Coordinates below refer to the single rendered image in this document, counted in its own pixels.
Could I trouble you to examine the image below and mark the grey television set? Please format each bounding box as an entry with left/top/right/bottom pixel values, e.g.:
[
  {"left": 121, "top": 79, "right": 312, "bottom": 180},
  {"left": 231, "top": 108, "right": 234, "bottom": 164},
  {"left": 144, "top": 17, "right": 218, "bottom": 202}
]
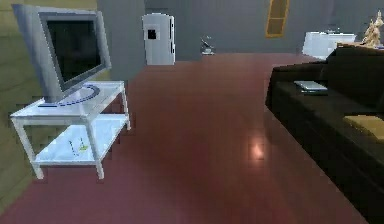
[{"left": 11, "top": 3, "right": 113, "bottom": 108}]

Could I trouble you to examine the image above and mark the tan statue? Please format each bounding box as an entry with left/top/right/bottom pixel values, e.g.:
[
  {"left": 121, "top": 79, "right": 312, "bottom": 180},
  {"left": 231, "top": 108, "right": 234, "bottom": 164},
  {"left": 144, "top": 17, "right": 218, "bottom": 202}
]
[{"left": 361, "top": 9, "right": 384, "bottom": 48}]

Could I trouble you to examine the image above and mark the dark brown sofa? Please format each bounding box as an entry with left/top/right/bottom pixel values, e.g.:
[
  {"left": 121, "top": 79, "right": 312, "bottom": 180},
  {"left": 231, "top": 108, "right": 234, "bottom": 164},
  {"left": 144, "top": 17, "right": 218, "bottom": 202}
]
[{"left": 264, "top": 43, "right": 384, "bottom": 224}]

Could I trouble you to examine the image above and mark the black fridge handle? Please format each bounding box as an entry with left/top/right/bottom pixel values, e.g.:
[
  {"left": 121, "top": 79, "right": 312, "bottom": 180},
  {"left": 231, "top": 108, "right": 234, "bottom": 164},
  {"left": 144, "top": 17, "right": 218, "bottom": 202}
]
[{"left": 168, "top": 16, "right": 176, "bottom": 55}]

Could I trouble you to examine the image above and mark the white fridge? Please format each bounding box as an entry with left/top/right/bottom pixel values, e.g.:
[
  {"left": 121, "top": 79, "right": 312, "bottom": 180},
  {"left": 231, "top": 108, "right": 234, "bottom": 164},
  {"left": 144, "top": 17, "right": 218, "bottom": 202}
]
[{"left": 141, "top": 12, "right": 176, "bottom": 66}]

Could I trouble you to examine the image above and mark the tan cushion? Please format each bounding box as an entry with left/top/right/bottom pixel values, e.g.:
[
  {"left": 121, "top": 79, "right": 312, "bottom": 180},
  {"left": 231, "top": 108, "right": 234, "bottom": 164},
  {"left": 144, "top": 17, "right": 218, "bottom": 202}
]
[{"left": 343, "top": 114, "right": 384, "bottom": 142}]

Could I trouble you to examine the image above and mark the white television stand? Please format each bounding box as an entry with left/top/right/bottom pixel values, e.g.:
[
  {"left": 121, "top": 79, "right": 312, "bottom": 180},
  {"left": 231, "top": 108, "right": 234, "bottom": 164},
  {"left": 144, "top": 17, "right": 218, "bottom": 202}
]
[{"left": 9, "top": 80, "right": 132, "bottom": 181}]

